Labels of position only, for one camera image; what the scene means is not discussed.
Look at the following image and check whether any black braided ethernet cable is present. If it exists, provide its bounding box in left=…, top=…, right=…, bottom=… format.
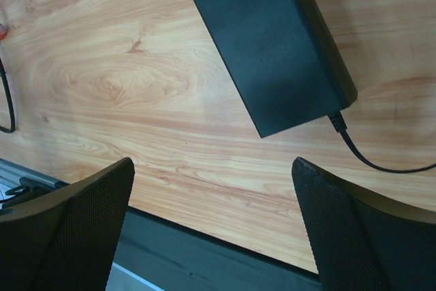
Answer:
left=0, top=57, right=16, bottom=134

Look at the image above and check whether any black power adapter cable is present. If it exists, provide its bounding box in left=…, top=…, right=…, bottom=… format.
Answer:
left=327, top=110, right=436, bottom=173

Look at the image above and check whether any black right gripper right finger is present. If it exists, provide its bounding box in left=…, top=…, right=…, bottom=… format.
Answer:
left=292, top=157, right=435, bottom=290

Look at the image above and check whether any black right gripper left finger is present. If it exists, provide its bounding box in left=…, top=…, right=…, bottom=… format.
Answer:
left=1, top=157, right=135, bottom=290

